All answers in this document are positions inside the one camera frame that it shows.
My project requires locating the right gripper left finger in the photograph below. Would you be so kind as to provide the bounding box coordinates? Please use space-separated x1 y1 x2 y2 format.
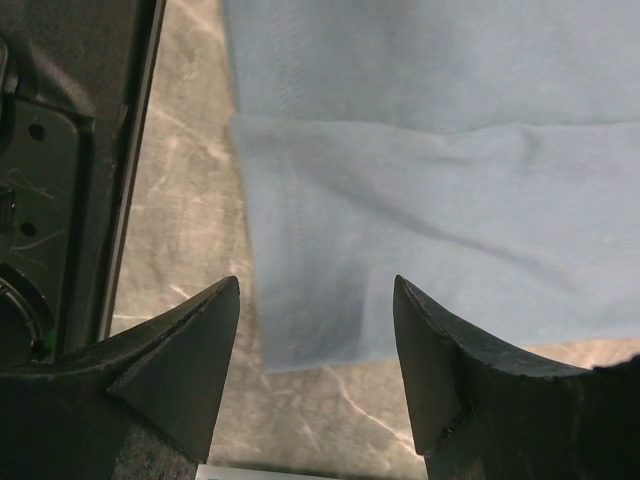
1 276 240 479

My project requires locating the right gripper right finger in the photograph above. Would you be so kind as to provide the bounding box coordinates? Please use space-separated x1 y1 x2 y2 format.
393 277 639 479

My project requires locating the grey-blue t-shirt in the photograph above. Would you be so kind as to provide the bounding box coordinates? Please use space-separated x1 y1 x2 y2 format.
225 1 639 371

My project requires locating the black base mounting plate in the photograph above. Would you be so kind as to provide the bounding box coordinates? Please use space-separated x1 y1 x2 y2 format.
1 1 165 366

